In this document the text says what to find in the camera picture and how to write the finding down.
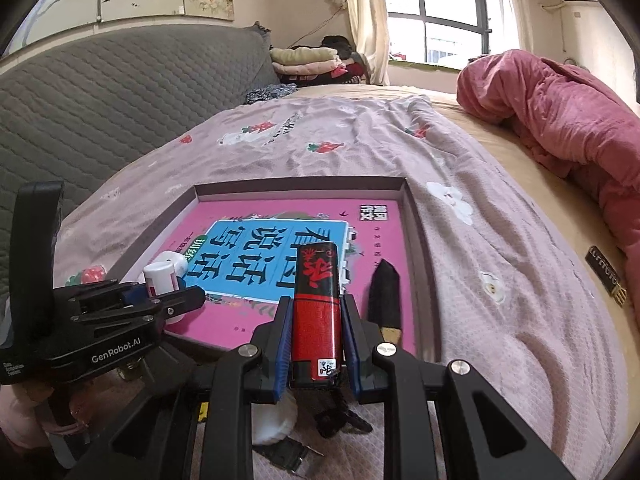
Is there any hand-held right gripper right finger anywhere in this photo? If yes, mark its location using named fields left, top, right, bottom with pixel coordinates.
left=341, top=292, right=576, bottom=480

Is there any black and gold mattress label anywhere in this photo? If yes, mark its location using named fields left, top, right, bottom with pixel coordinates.
left=585, top=245, right=628, bottom=307

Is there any stack of folded clothes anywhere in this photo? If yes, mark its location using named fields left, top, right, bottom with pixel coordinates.
left=270, top=35, right=373, bottom=87

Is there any dark patterned cloth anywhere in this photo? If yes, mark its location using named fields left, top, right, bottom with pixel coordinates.
left=244, top=82, right=298, bottom=106

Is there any red and black lighter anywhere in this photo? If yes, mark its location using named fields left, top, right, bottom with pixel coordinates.
left=289, top=241, right=346, bottom=390

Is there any small white red-label bottle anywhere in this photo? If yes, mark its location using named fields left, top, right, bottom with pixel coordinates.
left=142, top=254, right=188, bottom=326

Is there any small black clip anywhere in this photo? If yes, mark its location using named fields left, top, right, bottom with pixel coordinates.
left=312, top=387, right=373, bottom=438

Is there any grey quilted headboard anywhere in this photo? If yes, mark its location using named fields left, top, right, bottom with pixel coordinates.
left=0, top=25, right=283, bottom=241

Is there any beige mattress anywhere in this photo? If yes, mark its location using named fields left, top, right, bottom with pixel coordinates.
left=292, top=82, right=640, bottom=461

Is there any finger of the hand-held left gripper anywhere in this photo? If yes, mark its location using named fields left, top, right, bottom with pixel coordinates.
left=72, top=286, right=207, bottom=333
left=55, top=280, right=148, bottom=311

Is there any pink strawberry printed bedsheet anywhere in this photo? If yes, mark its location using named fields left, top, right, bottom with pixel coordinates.
left=50, top=92, right=631, bottom=480

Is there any white plastic bottle cap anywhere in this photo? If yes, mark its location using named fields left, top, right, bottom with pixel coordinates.
left=250, top=390, right=299, bottom=446

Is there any person's left forearm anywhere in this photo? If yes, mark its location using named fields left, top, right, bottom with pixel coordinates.
left=0, top=385, right=88, bottom=453

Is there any cream curtain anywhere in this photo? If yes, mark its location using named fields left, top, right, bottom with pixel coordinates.
left=492, top=0, right=536, bottom=53
left=341, top=0, right=391, bottom=86

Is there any black and gold lipstick tube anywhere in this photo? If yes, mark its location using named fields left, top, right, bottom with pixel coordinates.
left=367, top=259, right=403, bottom=346

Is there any pink duvet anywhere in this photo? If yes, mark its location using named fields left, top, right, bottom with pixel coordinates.
left=456, top=49, right=640, bottom=281

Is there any window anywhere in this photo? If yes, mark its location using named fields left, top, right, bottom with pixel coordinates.
left=387, top=0, right=521, bottom=68

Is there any yellow watch with black strap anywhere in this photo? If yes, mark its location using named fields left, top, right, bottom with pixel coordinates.
left=199, top=400, right=326, bottom=473

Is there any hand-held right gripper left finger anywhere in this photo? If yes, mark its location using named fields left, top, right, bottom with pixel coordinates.
left=65, top=296, right=296, bottom=480

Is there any pink and blue book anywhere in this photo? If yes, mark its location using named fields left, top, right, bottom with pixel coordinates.
left=162, top=199, right=418, bottom=356

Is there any grey cardboard box tray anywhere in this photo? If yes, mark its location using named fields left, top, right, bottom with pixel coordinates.
left=120, top=175, right=443, bottom=366

